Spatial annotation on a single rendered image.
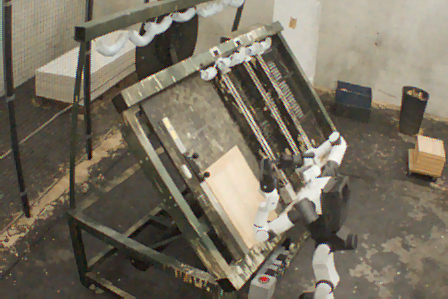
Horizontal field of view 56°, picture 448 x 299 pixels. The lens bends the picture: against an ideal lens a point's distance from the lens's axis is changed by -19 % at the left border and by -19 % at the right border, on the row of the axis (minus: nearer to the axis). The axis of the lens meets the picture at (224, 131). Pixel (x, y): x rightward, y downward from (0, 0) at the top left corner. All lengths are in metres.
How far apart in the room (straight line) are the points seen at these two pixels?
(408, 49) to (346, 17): 1.22
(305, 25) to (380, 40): 1.82
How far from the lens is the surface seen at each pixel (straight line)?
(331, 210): 2.88
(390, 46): 8.11
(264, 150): 3.46
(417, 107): 7.23
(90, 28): 2.78
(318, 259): 3.12
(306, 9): 6.67
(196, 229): 2.76
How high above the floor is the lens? 2.86
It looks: 26 degrees down
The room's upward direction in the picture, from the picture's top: 5 degrees clockwise
